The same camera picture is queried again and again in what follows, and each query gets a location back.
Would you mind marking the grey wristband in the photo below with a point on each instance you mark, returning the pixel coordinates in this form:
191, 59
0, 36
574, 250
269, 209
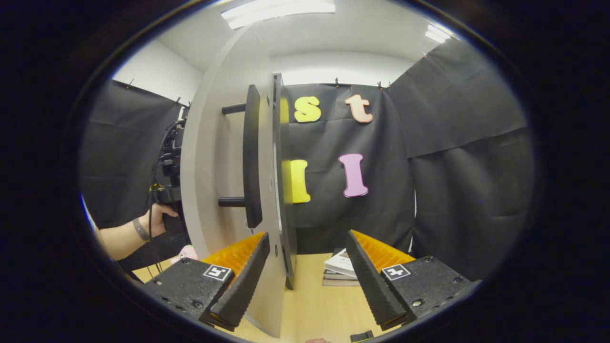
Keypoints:
141, 229

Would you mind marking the small ceiling light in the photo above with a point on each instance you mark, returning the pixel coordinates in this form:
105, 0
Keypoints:
437, 33

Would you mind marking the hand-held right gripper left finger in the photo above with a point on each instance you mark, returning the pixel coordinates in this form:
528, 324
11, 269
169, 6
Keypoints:
243, 286

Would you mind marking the black backdrop cloth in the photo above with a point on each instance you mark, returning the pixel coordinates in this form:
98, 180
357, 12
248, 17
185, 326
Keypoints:
452, 190

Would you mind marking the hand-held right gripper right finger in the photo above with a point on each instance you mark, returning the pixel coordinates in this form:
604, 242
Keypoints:
371, 286

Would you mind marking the dark grey book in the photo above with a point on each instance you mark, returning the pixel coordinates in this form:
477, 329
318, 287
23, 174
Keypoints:
338, 282

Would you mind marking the white cover book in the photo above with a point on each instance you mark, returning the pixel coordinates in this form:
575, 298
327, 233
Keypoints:
340, 262

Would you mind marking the grey cabinet door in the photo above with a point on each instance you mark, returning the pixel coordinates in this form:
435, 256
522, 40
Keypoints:
209, 166

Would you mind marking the long ceiling light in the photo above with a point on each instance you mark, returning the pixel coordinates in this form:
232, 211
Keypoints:
276, 10

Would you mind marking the pink coaster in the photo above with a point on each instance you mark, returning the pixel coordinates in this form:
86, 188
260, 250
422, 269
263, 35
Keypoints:
185, 254

